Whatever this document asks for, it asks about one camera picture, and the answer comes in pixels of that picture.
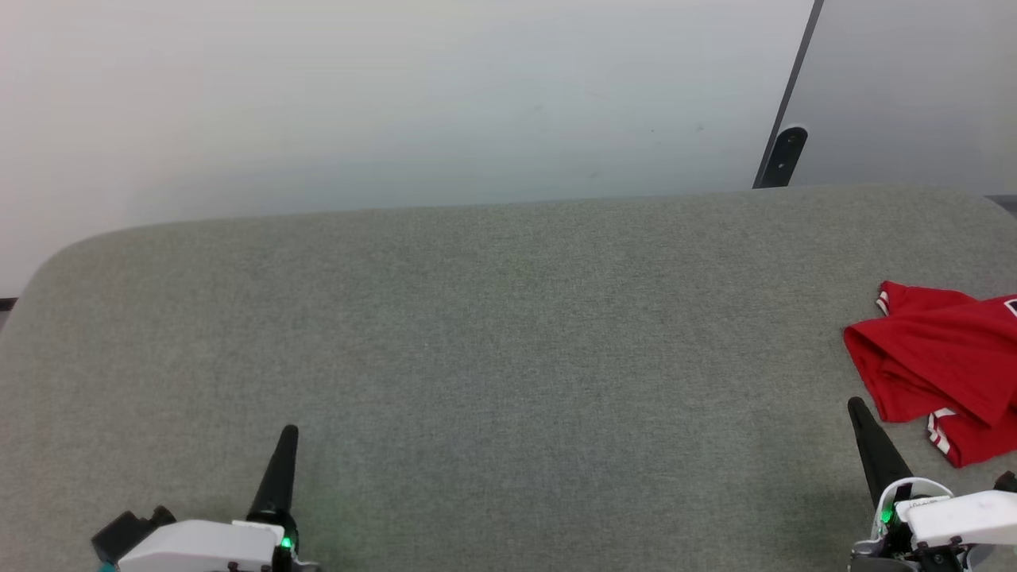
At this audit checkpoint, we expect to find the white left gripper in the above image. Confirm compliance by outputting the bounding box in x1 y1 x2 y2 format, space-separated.
118 424 323 572

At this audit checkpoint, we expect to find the red and white shirt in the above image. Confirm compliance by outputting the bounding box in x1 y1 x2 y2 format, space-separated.
842 280 1017 470

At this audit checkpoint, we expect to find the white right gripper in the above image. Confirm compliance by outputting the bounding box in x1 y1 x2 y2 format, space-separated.
847 396 1017 572

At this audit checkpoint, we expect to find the black door hinge bracket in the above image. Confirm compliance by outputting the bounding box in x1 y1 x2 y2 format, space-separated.
752 126 810 190

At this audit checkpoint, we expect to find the grey door panel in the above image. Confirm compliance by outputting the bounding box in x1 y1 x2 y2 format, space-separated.
783 0 1017 198

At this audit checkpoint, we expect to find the dark door edge strip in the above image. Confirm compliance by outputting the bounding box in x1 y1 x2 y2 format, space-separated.
751 0 826 190

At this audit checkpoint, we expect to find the grey fabric sofa seat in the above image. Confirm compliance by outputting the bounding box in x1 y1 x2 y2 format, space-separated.
0 185 1017 572

